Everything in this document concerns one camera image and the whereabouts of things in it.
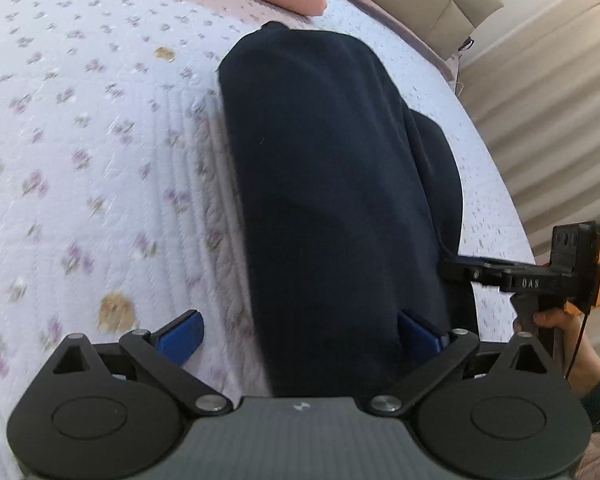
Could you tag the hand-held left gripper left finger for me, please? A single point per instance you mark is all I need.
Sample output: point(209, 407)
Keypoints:
point(182, 340)

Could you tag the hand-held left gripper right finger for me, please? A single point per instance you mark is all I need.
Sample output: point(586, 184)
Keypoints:
point(420, 336)

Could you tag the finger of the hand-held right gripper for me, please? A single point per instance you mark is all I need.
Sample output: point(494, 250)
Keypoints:
point(472, 269)

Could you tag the navy garment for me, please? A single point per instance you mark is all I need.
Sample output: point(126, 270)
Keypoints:
point(320, 185)

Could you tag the person's right forearm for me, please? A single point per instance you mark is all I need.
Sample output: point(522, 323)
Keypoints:
point(597, 390)

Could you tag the person's right hand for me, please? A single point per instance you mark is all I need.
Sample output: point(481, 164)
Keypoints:
point(555, 319)

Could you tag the beige curtain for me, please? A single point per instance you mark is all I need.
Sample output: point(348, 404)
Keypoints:
point(555, 110)

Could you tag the mauve bed sheet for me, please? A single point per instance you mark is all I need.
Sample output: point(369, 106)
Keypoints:
point(447, 67)

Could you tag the floral quilted bedspread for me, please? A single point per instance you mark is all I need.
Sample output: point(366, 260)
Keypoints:
point(105, 135)

